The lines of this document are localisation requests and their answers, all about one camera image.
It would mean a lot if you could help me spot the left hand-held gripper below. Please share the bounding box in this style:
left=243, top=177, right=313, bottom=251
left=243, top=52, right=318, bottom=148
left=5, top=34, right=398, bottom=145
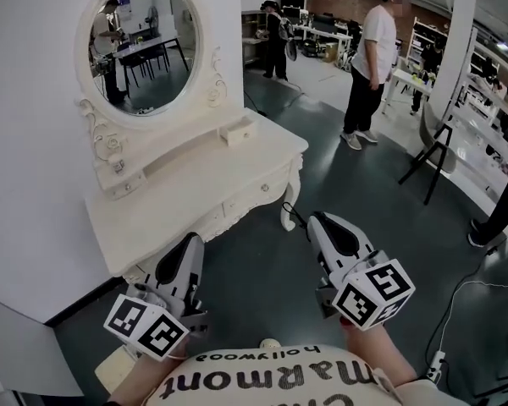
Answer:
left=103, top=233, right=209, bottom=360

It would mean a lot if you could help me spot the white ornate dressing table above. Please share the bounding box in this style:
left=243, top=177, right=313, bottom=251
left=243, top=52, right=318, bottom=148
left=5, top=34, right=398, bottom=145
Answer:
left=74, top=0, right=309, bottom=285

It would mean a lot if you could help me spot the oval white framed mirror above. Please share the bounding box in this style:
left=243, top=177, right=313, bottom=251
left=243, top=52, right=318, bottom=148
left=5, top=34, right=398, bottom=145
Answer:
left=74, top=0, right=229, bottom=151

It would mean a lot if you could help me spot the white power strip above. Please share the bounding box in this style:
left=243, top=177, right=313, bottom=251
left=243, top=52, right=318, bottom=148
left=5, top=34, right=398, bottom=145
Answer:
left=426, top=350, right=446, bottom=383

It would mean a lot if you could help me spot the person's right forearm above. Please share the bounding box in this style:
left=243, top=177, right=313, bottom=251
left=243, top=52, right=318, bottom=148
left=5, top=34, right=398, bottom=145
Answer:
left=342, top=319, right=416, bottom=391

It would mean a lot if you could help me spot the grey chair with black legs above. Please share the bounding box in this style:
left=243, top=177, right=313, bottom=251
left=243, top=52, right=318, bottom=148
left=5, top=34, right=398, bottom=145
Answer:
left=397, top=101, right=457, bottom=206

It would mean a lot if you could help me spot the white partition panel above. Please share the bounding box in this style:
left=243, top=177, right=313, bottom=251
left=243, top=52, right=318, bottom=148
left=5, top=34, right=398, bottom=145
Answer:
left=0, top=292, right=86, bottom=398

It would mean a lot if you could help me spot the person's left forearm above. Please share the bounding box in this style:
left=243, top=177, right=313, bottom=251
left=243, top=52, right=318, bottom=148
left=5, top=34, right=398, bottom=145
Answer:
left=109, top=344, right=191, bottom=406

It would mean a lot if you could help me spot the white cable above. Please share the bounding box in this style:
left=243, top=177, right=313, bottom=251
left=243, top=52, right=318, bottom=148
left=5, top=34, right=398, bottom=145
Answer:
left=422, top=279, right=508, bottom=371

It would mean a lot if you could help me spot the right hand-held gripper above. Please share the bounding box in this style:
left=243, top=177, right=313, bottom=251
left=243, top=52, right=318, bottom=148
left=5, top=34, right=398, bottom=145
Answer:
left=306, top=211, right=417, bottom=332

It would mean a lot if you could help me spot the white storage shelf rack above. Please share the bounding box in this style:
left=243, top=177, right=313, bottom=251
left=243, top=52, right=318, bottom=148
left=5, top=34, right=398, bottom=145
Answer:
left=444, top=27, right=508, bottom=194

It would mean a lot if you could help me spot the cream printed shirt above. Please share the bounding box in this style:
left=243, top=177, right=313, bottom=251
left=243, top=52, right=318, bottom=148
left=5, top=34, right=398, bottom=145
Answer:
left=146, top=344, right=471, bottom=406

